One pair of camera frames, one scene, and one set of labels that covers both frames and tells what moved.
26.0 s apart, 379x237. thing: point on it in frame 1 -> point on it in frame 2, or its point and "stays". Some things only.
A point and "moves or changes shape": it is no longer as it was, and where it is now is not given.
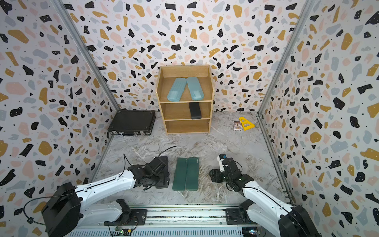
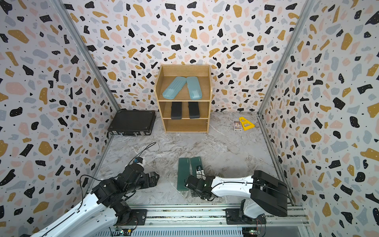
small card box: [237, 126] stays
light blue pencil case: [175, 92] moves or changes shape
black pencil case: [195, 112] stays
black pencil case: [164, 175] -> [176, 110]
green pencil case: [179, 178] moves or changes shape
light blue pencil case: [196, 92] stays
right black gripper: [215, 173] -> [193, 195]
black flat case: [132, 122] stays
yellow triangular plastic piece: [251, 125] stays
